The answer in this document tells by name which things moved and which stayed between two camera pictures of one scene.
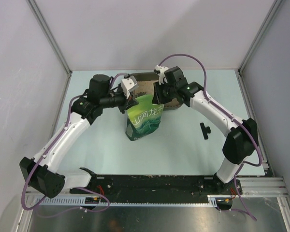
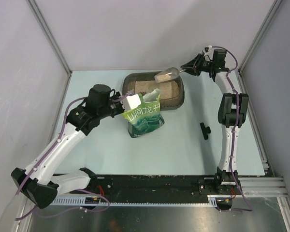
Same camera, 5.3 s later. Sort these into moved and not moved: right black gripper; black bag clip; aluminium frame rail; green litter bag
Moved: right black gripper
Not moved: green litter bag; black bag clip; aluminium frame rail
